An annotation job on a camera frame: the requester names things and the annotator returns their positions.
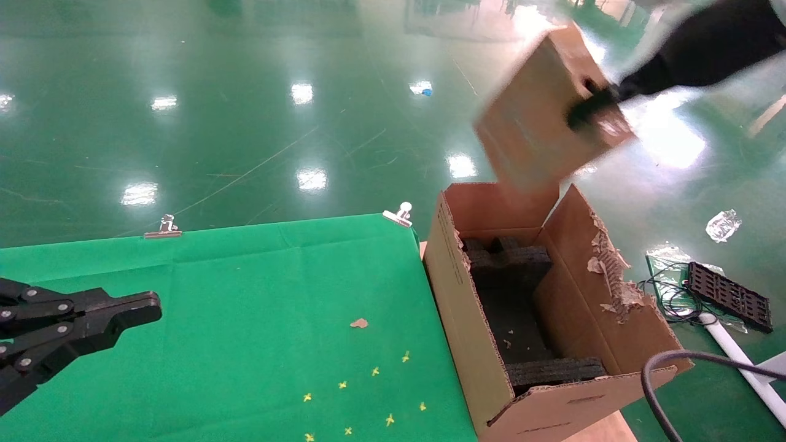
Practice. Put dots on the black grid tray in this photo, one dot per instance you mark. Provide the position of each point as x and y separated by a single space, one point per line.
731 296

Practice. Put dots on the flat clear plastic bag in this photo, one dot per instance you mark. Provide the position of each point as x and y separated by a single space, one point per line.
666 255

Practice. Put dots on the small cardboard scrap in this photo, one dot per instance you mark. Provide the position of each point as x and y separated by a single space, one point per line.
359 323

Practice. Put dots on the white metal table leg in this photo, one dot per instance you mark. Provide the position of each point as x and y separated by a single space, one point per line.
740 359

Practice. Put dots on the green table cloth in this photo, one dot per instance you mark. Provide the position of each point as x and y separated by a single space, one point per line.
245 307

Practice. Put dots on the large open cardboard carton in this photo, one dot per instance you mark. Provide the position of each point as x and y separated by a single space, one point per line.
466 331

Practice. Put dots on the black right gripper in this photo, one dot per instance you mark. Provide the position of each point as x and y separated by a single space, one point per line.
712 43

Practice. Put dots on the silver binder clip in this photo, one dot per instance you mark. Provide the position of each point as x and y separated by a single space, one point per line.
164 230
399 215

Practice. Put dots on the crumpled clear plastic wrap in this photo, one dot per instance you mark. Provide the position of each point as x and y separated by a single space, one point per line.
723 226

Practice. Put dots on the small brown cardboard box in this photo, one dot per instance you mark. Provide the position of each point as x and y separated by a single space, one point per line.
534 110

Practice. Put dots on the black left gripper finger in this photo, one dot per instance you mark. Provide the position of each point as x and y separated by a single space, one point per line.
80 304
67 347

